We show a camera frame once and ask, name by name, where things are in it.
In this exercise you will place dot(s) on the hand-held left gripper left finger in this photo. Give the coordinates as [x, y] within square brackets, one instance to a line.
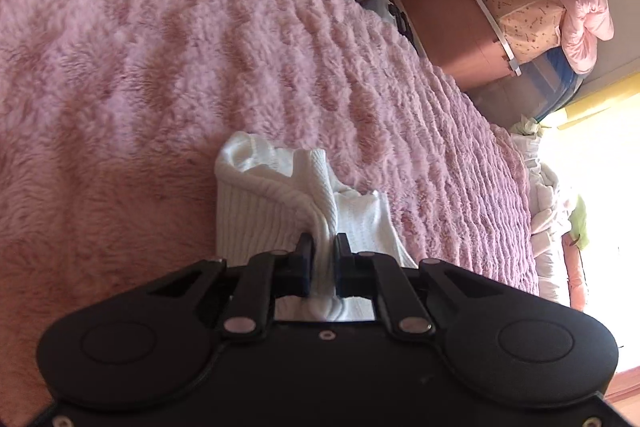
[304, 264]

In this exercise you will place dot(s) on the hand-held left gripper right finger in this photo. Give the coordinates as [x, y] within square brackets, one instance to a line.
[342, 264]

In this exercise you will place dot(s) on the crumpled white bedding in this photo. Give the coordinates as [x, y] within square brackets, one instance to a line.
[542, 202]

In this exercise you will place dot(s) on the green cloth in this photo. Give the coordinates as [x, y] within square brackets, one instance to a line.
[579, 219]

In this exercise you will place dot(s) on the white container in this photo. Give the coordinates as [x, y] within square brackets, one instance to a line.
[392, 14]

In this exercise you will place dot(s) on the clear blue storage bin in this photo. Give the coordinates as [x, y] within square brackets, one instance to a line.
[545, 82]

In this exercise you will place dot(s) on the pink fluffy blanket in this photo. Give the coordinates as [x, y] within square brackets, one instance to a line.
[125, 57]

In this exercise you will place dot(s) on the floral pink quilt bag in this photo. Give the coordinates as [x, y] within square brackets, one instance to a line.
[530, 17]

